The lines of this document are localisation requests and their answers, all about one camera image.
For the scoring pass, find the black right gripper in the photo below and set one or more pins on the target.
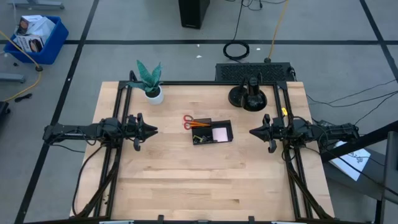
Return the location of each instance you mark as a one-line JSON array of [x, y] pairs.
[[271, 132]]

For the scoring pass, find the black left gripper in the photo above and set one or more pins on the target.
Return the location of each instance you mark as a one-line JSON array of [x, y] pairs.
[[139, 132]]

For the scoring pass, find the black mesh desk organizer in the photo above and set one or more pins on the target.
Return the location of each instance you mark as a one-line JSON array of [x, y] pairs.
[[224, 124]]

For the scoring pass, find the pink sticky note pad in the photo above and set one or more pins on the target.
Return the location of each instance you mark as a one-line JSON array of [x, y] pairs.
[[219, 134]]

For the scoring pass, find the orange pencil pink eraser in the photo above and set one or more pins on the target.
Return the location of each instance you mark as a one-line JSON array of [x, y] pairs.
[[199, 126], [200, 123]]

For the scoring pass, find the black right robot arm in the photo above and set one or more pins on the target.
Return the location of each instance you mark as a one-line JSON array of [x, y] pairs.
[[323, 132]]

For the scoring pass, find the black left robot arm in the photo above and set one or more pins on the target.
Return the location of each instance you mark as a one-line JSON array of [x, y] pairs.
[[81, 130]]

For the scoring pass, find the white plant pot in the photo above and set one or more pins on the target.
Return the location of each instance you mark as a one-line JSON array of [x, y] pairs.
[[157, 100]]

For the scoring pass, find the black gooseneck desk lamp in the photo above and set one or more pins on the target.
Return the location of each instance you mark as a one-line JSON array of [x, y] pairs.
[[253, 101]]

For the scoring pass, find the green snake plant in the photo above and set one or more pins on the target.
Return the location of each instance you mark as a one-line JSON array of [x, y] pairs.
[[148, 77]]

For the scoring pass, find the black perforated metal case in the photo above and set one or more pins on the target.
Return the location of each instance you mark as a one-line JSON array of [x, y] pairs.
[[230, 71]]

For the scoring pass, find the black diagonal strut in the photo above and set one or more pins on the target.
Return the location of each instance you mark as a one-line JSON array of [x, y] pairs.
[[357, 142]]

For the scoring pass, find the white printed paper sheet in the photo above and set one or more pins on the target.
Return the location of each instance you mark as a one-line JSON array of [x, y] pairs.
[[357, 161]]

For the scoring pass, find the black computer tower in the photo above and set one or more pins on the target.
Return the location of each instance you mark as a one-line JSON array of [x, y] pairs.
[[192, 14]]

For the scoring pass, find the blue plastic bin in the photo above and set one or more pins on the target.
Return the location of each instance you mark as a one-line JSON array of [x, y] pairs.
[[57, 43]]

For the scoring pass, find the grey stand foot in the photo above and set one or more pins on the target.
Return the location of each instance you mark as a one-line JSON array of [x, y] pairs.
[[12, 77], [37, 4]]

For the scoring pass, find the black caster base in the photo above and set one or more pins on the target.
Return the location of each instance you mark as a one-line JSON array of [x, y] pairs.
[[3, 109]]

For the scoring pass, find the white printed carton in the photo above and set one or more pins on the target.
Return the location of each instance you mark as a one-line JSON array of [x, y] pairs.
[[29, 43], [26, 23]]

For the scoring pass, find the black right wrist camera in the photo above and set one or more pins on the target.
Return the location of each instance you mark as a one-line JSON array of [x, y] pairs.
[[278, 124]]

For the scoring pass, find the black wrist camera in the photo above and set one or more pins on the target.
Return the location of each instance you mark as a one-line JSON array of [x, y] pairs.
[[131, 121], [278, 124]]

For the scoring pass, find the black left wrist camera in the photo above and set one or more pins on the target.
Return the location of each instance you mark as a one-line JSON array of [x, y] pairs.
[[131, 121]]

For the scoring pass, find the black frame bracket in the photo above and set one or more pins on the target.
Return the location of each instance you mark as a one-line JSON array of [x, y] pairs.
[[251, 219], [160, 218]]

